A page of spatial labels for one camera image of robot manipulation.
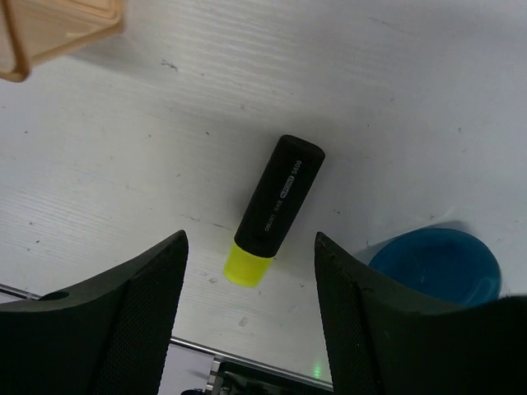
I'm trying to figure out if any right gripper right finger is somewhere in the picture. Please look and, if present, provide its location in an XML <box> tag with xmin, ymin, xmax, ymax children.
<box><xmin>315</xmin><ymin>233</ymin><xmax>526</xmax><ymax>394</ymax></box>

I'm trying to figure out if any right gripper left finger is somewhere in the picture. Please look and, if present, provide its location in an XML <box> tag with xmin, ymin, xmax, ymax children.
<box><xmin>1</xmin><ymin>230</ymin><xmax>189</xmax><ymax>394</ymax></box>

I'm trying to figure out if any blue pin box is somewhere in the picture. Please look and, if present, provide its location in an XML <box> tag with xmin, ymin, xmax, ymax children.
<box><xmin>355</xmin><ymin>222</ymin><xmax>502</xmax><ymax>307</ymax></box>

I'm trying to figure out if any yellow highlighter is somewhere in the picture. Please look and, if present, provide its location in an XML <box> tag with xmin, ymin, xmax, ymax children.
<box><xmin>224</xmin><ymin>135</ymin><xmax>325</xmax><ymax>287</ymax></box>

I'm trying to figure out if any orange transparent container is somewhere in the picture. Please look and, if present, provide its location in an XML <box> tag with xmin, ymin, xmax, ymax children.
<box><xmin>1</xmin><ymin>1</ymin><xmax>125</xmax><ymax>82</ymax></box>

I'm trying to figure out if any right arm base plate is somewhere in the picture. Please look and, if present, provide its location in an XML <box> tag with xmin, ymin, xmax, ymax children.
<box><xmin>181</xmin><ymin>360</ymin><xmax>333</xmax><ymax>395</ymax></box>

